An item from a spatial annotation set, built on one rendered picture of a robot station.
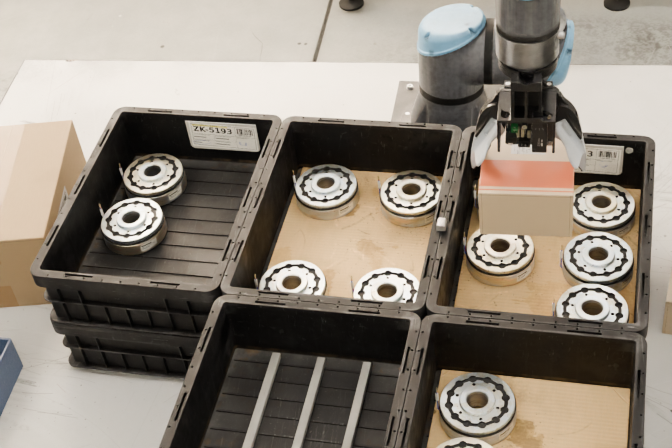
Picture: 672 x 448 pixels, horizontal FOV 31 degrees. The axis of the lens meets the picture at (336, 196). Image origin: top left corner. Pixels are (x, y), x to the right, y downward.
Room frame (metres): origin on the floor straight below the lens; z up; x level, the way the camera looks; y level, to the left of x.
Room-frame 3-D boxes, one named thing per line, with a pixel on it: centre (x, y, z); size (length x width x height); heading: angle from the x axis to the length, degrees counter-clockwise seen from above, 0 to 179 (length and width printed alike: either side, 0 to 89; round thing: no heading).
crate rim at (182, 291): (1.42, 0.27, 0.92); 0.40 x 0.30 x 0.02; 162
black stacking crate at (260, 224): (1.33, -0.02, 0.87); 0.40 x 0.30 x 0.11; 162
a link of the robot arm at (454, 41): (1.70, -0.24, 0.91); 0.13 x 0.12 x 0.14; 76
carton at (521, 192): (1.17, -0.26, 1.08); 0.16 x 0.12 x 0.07; 165
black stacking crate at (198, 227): (1.42, 0.27, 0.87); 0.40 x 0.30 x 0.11; 162
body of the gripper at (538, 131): (1.15, -0.25, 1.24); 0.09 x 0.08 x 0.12; 165
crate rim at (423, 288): (1.33, -0.02, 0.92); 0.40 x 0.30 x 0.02; 162
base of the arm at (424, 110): (1.69, -0.23, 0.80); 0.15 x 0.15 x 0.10
